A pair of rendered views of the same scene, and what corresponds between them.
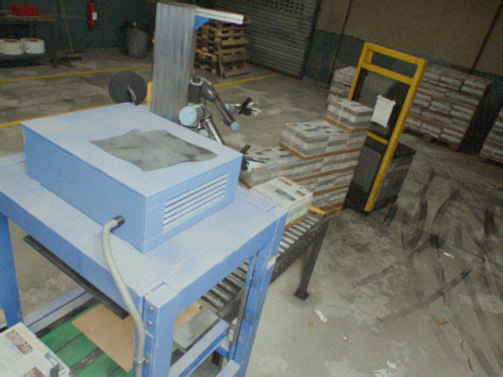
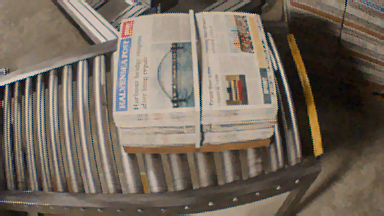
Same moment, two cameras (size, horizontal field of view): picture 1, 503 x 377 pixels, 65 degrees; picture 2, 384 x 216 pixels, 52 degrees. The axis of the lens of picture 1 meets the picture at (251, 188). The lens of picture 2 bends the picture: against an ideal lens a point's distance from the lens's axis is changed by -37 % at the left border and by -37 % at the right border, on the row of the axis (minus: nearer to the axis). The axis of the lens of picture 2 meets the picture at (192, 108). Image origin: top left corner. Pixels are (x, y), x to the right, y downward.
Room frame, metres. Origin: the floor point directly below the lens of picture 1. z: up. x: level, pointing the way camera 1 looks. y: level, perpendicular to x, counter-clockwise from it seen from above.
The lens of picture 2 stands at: (1.96, -0.78, 2.17)
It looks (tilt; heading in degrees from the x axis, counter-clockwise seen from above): 63 degrees down; 53
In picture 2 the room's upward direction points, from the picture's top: 1 degrees counter-clockwise
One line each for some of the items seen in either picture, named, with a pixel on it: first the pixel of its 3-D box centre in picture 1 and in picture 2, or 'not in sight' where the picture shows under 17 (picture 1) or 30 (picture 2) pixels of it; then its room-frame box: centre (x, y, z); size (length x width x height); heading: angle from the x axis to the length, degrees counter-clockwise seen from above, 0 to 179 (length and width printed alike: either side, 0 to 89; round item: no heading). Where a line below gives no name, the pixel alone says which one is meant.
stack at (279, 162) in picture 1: (282, 188); (372, 33); (3.58, -0.32, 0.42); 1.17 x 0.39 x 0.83; 132
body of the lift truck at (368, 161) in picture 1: (371, 169); not in sight; (4.61, -1.45, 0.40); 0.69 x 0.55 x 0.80; 42
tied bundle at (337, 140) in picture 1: (324, 138); not in sight; (3.87, -0.63, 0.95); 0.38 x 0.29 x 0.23; 43
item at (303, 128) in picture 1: (307, 129); not in sight; (3.67, -0.42, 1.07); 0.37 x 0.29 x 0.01; 43
